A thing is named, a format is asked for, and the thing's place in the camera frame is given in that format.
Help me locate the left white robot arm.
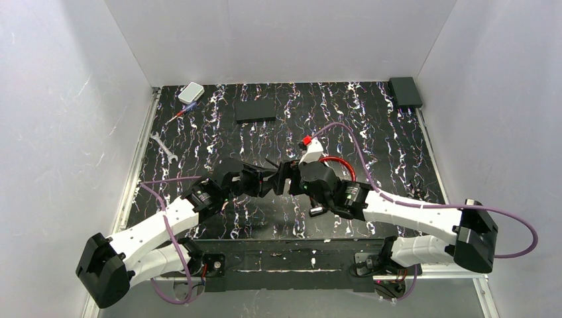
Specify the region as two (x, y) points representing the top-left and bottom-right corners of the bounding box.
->
(76, 158), (283, 309)

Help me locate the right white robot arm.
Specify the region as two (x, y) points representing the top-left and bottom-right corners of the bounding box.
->
(267, 161), (498, 274)

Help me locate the black flat box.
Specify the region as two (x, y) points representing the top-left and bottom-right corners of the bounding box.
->
(235, 100), (276, 125)

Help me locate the silver wrench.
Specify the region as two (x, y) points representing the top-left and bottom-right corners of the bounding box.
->
(150, 132), (178, 162)

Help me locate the small red blue screwdriver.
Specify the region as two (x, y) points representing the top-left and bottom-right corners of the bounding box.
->
(166, 101), (197, 125)

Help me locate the white rectangular box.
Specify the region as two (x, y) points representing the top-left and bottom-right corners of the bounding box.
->
(178, 82), (205, 104)

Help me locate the black corner box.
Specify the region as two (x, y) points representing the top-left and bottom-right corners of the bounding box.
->
(388, 77), (423, 109)

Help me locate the orange handled screwdriver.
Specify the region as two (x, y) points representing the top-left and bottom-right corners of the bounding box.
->
(265, 158), (280, 169)

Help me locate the red cable lock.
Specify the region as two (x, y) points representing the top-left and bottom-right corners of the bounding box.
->
(309, 156), (357, 218)

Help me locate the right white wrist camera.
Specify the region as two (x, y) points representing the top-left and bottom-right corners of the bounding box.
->
(298, 136), (323, 164)

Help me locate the black base frame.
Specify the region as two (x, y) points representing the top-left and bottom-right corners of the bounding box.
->
(89, 237), (488, 294)

